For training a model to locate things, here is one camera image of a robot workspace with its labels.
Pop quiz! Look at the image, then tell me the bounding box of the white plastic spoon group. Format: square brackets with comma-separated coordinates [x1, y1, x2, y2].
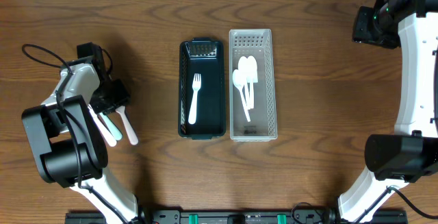
[116, 105, 139, 145]

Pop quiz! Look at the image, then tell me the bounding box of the white plastic fork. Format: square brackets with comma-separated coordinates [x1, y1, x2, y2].
[88, 105, 117, 147]
[99, 112, 123, 141]
[188, 73, 202, 125]

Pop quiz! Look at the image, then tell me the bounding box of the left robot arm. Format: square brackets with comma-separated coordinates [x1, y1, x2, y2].
[21, 42, 147, 223]

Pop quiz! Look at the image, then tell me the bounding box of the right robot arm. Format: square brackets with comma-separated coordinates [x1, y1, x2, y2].
[324, 0, 437, 223]

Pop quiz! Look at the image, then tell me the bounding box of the dark green plastic basket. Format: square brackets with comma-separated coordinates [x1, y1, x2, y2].
[178, 38, 226, 140]

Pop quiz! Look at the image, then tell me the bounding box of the clear plastic basket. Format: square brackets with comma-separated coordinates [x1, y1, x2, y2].
[229, 29, 278, 142]

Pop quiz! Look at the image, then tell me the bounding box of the left black cable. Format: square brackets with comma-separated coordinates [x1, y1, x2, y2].
[21, 43, 129, 224]

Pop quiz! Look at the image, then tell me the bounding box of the black cable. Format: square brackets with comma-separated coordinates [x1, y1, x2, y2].
[355, 186, 438, 223]
[21, 43, 129, 224]

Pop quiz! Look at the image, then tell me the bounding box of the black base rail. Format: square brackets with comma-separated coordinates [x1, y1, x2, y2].
[64, 208, 409, 224]

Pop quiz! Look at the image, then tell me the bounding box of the right black cable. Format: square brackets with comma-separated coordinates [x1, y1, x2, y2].
[355, 186, 438, 223]

